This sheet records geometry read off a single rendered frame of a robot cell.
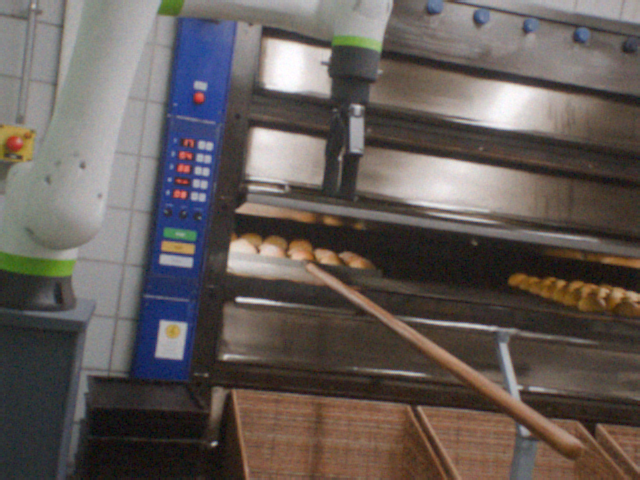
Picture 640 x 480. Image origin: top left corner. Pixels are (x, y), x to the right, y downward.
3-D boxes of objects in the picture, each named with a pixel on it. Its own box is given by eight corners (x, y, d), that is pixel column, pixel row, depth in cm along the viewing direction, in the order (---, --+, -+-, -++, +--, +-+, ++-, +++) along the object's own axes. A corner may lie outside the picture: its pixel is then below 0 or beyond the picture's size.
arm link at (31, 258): (2, 275, 140) (16, 158, 138) (-9, 260, 154) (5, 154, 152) (84, 281, 146) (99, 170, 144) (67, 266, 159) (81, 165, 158)
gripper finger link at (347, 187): (358, 160, 153) (359, 160, 152) (353, 199, 153) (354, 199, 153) (342, 158, 152) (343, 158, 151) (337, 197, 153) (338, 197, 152)
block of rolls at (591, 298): (503, 283, 348) (506, 270, 347) (609, 297, 359) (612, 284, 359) (584, 312, 289) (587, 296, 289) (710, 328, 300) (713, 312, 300)
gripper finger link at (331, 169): (325, 158, 165) (325, 158, 165) (321, 194, 165) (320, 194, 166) (340, 160, 165) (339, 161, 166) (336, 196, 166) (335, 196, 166)
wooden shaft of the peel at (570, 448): (585, 464, 116) (588, 442, 116) (564, 462, 115) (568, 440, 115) (314, 272, 282) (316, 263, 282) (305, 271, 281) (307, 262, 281)
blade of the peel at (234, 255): (380, 278, 297) (382, 270, 296) (225, 258, 284) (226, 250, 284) (354, 263, 332) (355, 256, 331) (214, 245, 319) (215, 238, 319)
